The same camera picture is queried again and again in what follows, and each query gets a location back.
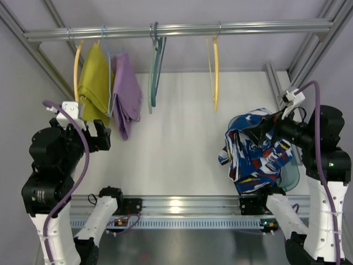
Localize aluminium hanging rail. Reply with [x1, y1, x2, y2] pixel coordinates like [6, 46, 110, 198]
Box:
[23, 19, 334, 43]

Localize dark teal hanger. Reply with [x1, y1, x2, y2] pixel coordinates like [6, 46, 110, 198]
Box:
[152, 28, 167, 108]

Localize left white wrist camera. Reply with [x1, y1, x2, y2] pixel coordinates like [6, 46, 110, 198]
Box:
[44, 100, 86, 130]

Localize right aluminium frame post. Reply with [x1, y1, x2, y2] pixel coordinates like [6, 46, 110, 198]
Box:
[266, 0, 353, 111]

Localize aluminium frame post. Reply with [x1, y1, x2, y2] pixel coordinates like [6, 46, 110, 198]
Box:
[266, 0, 353, 111]
[1, 1, 74, 100]

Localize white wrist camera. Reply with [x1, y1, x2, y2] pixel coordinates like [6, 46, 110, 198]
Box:
[277, 88, 305, 120]
[44, 100, 86, 130]

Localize blue patterned clothes pile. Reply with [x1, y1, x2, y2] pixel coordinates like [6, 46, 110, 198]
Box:
[218, 108, 298, 195]

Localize right yellow hanger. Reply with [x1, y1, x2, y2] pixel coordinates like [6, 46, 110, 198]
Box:
[206, 35, 220, 112]

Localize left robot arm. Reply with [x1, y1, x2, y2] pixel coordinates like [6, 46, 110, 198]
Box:
[22, 119, 124, 264]

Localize yellow hanger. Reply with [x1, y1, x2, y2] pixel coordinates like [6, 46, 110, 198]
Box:
[73, 40, 84, 102]
[206, 35, 220, 112]

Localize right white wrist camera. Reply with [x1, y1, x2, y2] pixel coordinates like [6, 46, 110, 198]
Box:
[277, 88, 305, 120]

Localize purple trousers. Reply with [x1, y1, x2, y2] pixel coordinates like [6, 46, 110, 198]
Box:
[111, 51, 142, 140]

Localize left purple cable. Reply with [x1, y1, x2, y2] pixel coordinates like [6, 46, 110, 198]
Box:
[42, 100, 90, 265]

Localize left aluminium frame post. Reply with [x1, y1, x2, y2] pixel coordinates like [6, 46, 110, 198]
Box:
[1, 1, 74, 100]

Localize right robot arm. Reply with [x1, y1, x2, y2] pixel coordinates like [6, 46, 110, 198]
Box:
[243, 105, 351, 264]

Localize left yellow hanger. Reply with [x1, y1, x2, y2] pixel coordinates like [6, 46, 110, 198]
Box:
[73, 40, 84, 102]

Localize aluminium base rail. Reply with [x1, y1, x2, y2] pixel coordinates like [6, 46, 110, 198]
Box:
[70, 194, 309, 232]

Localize yellow-green trousers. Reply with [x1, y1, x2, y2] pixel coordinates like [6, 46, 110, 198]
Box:
[78, 43, 114, 127]

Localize light green hanger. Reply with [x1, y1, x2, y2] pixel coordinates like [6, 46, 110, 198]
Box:
[148, 22, 158, 114]

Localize light blue hanger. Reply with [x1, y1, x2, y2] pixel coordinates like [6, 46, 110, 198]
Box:
[101, 24, 116, 118]

